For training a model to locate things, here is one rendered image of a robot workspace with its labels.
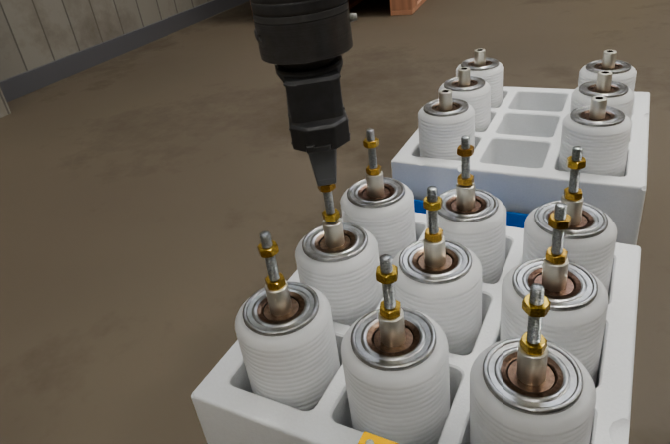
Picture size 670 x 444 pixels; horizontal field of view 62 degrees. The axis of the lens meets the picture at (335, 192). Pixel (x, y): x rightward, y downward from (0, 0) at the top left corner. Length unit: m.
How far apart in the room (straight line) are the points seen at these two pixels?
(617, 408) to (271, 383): 0.31
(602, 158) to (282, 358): 0.58
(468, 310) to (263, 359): 0.21
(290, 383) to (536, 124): 0.75
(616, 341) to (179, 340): 0.64
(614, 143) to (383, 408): 0.56
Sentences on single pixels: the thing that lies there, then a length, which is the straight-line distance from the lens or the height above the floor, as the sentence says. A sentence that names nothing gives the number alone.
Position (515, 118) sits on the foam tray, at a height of 0.17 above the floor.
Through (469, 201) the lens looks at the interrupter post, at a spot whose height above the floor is 0.26.
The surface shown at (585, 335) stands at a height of 0.23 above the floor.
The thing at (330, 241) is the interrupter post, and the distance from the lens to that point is 0.62.
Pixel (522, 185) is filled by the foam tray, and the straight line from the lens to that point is 0.92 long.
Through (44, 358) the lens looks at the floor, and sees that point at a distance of 1.04.
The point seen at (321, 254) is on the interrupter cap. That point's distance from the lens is 0.62.
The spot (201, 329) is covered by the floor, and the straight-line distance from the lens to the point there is 0.96.
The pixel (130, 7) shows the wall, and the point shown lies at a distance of 3.07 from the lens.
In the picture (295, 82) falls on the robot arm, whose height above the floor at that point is 0.46.
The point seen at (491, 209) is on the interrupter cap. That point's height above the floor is 0.25.
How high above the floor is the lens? 0.61
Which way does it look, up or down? 29 degrees down
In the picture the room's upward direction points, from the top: 8 degrees counter-clockwise
